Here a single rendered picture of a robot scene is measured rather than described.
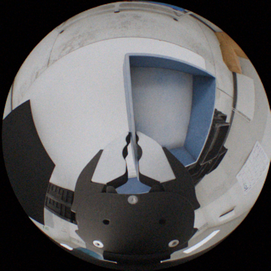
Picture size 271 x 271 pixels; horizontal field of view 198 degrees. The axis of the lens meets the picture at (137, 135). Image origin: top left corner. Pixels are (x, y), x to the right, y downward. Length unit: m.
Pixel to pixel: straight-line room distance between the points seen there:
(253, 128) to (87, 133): 2.69
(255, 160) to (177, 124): 2.63
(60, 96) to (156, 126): 0.23
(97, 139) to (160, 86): 0.18
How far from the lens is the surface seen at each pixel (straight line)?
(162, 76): 0.17
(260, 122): 2.60
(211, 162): 1.31
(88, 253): 0.27
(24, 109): 0.35
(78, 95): 0.20
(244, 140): 2.66
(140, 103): 0.16
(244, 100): 2.52
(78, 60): 0.22
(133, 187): 0.32
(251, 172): 2.83
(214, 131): 0.70
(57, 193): 0.65
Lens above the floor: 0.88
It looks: 57 degrees down
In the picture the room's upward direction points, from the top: 162 degrees clockwise
